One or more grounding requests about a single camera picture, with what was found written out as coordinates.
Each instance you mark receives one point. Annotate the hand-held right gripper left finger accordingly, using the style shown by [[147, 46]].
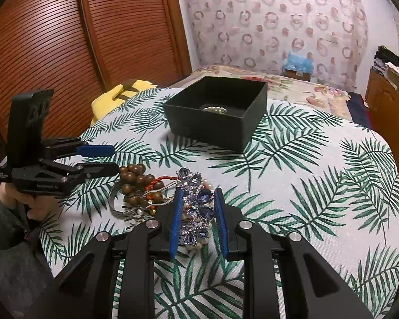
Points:
[[175, 226]]

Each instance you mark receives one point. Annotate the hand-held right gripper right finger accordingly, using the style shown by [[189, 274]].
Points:
[[221, 227]]

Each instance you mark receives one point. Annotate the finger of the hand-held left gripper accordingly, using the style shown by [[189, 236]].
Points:
[[98, 150], [101, 170]]

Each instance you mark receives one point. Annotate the blue rhinestone hair clip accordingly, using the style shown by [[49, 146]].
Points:
[[202, 194]]

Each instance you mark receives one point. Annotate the silver bangle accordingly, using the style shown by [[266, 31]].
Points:
[[114, 211]]

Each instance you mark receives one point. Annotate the black jewelry box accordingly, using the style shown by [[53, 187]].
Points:
[[212, 129]]

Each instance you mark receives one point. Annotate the person's left forearm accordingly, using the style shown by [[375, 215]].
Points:
[[3, 219]]

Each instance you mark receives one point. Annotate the person's left hand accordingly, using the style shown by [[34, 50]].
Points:
[[40, 207]]

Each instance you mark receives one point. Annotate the pearl hair comb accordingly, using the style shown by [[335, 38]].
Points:
[[138, 213]]

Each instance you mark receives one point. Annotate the yellow plush toy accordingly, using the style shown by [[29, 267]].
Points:
[[106, 103]]

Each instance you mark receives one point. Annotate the wooden louvered wardrobe door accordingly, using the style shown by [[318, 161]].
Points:
[[40, 56], [133, 30]]

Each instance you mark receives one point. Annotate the leaf-print tablecloth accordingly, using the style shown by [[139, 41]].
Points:
[[302, 172]]

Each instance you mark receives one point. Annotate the brown cardboard box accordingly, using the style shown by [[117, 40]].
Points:
[[296, 75]]

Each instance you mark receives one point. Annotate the dark blue bed sheet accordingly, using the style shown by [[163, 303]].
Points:
[[359, 109]]

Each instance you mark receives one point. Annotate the blue plastic bag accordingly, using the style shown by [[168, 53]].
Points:
[[297, 61]]

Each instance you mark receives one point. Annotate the circle-print curtain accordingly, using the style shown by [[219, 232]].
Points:
[[252, 23]]

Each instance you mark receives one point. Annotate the wooden cabinet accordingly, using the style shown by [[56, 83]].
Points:
[[390, 119]]

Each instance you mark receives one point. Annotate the stack of folded clothes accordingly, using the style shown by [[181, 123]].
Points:
[[385, 58]]

